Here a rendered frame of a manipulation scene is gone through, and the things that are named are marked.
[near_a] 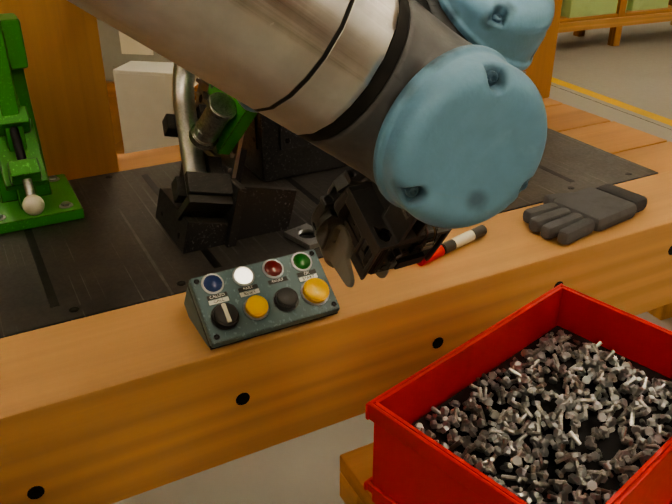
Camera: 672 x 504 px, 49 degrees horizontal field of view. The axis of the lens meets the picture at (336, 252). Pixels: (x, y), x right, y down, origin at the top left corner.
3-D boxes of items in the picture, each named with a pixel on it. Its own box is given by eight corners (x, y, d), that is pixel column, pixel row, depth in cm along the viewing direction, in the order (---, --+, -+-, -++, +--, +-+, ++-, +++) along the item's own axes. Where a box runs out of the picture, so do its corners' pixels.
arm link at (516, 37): (418, -71, 43) (537, -63, 46) (363, 62, 52) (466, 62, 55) (463, 24, 40) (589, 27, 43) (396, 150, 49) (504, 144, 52)
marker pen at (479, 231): (477, 232, 100) (478, 222, 99) (487, 236, 99) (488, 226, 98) (413, 263, 92) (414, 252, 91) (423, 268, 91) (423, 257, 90)
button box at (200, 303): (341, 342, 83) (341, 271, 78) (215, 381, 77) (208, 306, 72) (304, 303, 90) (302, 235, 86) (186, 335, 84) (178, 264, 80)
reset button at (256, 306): (270, 315, 78) (272, 310, 77) (249, 321, 77) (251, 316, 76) (262, 296, 79) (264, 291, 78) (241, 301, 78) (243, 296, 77)
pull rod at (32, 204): (48, 216, 97) (39, 175, 94) (25, 220, 96) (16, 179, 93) (41, 201, 102) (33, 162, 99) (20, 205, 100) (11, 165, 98)
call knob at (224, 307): (240, 324, 76) (242, 320, 75) (217, 331, 75) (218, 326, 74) (232, 303, 77) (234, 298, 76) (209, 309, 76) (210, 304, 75)
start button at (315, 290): (331, 300, 81) (334, 296, 80) (307, 307, 79) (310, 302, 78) (321, 278, 82) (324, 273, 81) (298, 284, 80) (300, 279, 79)
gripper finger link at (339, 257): (326, 312, 71) (354, 265, 63) (303, 261, 73) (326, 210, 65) (354, 304, 72) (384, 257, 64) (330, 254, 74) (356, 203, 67)
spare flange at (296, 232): (332, 241, 97) (332, 236, 97) (309, 250, 95) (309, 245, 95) (306, 228, 101) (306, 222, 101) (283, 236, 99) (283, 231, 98)
